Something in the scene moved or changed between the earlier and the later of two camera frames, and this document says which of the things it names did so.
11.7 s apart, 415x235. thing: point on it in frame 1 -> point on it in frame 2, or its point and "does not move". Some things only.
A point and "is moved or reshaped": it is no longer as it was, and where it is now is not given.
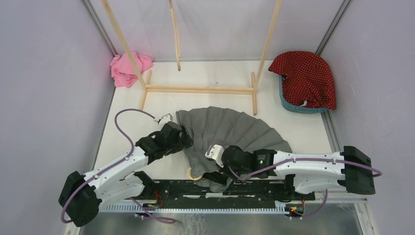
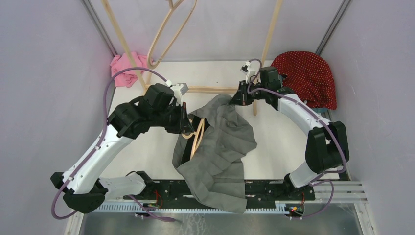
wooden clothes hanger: (189, 174) -> (195, 133)
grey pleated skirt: (209, 126) is moved or reshaped
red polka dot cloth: (308, 77) does not move
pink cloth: (123, 71) does not move
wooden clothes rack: (149, 87) does not move
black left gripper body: (180, 143) -> (175, 120)
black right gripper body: (242, 171) -> (247, 97)
